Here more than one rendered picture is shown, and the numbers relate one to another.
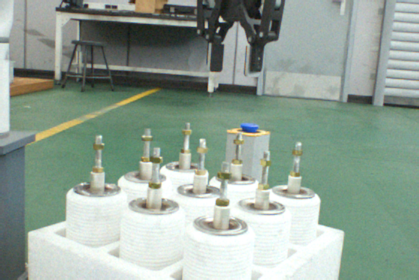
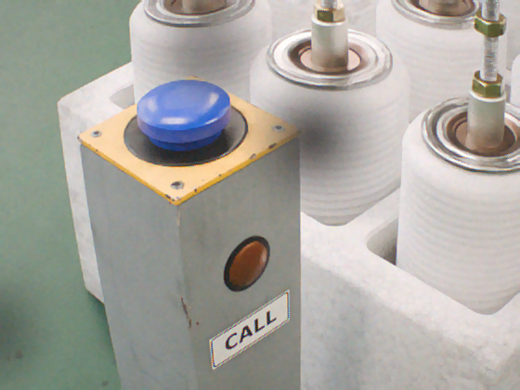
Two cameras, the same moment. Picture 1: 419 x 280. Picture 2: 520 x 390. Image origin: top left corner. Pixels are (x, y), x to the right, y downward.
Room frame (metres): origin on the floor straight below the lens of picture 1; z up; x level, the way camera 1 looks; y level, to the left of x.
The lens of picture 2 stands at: (1.51, 0.08, 0.57)
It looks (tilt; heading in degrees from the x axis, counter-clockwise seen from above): 36 degrees down; 195
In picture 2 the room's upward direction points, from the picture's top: 2 degrees counter-clockwise
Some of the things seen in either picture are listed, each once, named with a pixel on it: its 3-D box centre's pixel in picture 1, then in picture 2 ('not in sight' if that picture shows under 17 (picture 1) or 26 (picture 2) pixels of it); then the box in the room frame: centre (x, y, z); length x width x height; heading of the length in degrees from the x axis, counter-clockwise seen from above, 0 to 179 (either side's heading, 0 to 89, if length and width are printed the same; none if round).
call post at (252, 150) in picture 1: (242, 201); (210, 386); (1.13, -0.06, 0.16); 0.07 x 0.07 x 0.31; 58
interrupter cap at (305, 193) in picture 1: (292, 192); (199, 2); (0.88, -0.13, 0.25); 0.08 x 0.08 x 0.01
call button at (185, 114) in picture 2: (248, 129); (184, 120); (1.13, -0.06, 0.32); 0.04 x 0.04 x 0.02
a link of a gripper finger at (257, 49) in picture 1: (261, 51); not in sight; (0.64, -0.04, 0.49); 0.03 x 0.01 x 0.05; 44
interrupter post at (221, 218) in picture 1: (221, 216); not in sight; (0.68, -0.01, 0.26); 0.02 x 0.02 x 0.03
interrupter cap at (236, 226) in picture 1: (220, 225); not in sight; (0.68, -0.01, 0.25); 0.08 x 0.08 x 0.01
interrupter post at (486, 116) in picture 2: (185, 161); (486, 115); (1.00, 0.07, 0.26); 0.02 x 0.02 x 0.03
